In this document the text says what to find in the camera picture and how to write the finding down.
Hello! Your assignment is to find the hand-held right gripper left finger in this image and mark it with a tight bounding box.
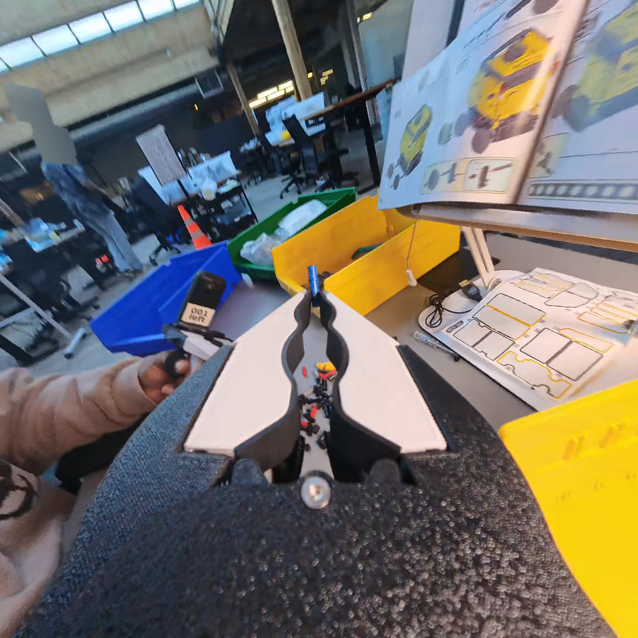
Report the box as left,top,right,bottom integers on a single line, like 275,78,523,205
183,290,313,456

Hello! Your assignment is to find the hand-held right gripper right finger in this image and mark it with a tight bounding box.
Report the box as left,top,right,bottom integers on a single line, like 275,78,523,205
318,290,448,454

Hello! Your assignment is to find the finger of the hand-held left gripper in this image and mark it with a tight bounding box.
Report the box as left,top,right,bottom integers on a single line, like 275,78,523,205
183,338,223,362

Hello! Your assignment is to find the pile of small block pieces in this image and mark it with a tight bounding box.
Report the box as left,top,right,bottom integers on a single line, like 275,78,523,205
297,361,339,452

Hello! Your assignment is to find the blue plastic parts bin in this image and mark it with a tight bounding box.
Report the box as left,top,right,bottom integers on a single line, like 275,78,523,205
89,241,244,358

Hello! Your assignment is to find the person's left forearm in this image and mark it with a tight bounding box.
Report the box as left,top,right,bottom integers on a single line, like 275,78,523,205
0,355,156,475

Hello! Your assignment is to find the grey desk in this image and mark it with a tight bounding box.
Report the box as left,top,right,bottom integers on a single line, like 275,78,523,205
60,239,544,549

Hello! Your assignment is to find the orange traffic cone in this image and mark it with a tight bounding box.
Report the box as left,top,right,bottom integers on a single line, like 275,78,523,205
176,204,213,251

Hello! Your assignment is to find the green plastic parts bin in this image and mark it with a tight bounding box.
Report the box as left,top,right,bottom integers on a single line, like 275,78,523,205
227,186,358,281

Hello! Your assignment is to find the clear screwdriver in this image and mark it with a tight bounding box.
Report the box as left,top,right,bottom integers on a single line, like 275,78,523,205
413,331,462,363

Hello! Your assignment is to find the bubble wrap bundle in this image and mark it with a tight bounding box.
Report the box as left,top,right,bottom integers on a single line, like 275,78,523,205
240,199,329,266

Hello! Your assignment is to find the yellow plastic parts bin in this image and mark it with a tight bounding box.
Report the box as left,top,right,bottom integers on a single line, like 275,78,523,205
498,379,638,638
271,194,462,318

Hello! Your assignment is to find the white flip chart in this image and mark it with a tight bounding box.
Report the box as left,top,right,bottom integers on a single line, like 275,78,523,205
135,124,186,184

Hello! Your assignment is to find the black office chair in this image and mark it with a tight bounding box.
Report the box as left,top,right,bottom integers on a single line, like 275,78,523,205
258,131,301,201
281,114,351,193

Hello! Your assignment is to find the black chair armrest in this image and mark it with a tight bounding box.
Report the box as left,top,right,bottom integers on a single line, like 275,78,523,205
54,418,146,495

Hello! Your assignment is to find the wooden background table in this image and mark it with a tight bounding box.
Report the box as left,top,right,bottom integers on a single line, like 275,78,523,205
298,79,398,196

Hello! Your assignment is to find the beige hoodie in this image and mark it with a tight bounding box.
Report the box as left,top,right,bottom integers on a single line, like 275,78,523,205
0,458,76,638

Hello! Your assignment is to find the open instruction booklet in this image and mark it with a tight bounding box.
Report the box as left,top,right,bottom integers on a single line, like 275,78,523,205
377,0,638,216

